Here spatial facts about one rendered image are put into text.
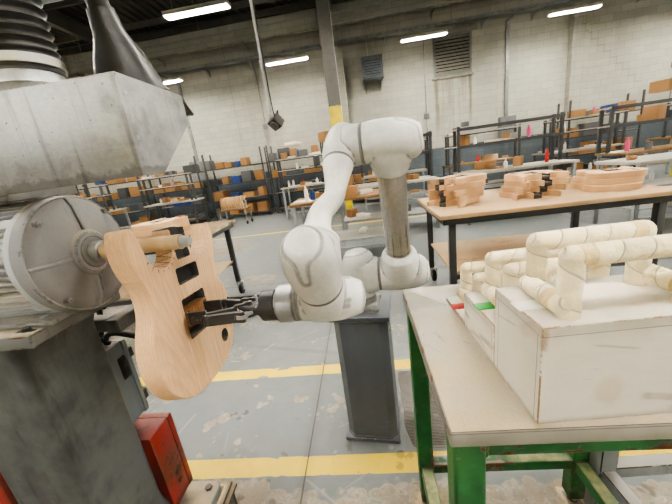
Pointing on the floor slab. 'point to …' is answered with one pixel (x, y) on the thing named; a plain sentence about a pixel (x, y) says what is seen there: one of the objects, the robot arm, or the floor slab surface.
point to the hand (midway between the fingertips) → (199, 312)
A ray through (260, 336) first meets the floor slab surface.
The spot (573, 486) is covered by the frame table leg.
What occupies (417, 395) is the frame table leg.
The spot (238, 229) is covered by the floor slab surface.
